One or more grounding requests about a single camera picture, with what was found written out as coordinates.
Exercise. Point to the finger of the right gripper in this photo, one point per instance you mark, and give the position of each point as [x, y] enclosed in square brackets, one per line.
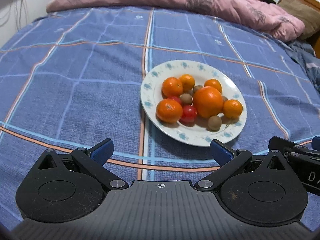
[280, 144]
[315, 143]

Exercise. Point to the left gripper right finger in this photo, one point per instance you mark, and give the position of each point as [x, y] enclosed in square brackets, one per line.
[263, 193]

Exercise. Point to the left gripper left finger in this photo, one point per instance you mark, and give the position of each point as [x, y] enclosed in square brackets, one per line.
[64, 187]

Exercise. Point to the large orange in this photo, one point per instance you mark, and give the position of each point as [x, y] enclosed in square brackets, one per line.
[208, 102]

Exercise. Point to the small mandarin orange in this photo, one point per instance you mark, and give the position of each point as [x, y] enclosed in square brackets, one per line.
[188, 82]
[213, 83]

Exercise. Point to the red cherry tomato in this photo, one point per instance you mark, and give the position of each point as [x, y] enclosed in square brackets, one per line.
[177, 99]
[189, 114]

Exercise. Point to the grey blue crumpled cloth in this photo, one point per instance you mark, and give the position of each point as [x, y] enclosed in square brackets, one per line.
[303, 54]

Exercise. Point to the white floral plate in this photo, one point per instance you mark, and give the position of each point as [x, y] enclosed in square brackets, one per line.
[196, 133]

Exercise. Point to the brown pillow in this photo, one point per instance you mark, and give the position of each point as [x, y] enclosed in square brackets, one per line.
[309, 16]

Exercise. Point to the wooden headboard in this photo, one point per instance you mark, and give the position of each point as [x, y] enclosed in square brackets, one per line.
[314, 39]

